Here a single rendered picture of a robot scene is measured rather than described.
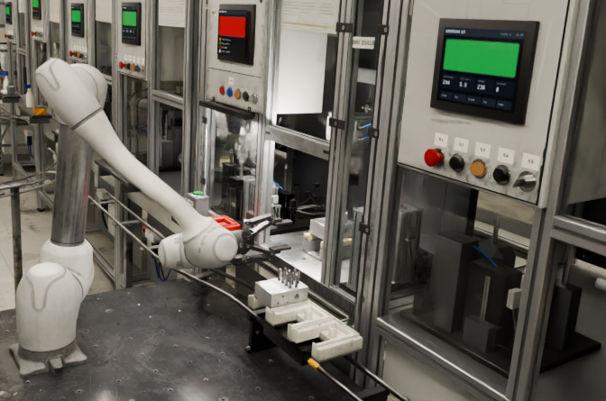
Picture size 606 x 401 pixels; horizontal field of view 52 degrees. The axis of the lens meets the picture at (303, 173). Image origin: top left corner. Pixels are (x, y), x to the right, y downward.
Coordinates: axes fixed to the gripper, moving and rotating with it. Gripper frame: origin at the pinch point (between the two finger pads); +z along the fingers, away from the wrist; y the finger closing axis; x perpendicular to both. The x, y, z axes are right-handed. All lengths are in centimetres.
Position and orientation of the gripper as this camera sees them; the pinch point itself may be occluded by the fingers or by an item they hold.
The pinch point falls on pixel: (282, 234)
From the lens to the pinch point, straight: 201.1
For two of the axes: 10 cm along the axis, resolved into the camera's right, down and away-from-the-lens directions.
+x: -5.6, -2.2, 8.0
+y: 0.6, -9.7, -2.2
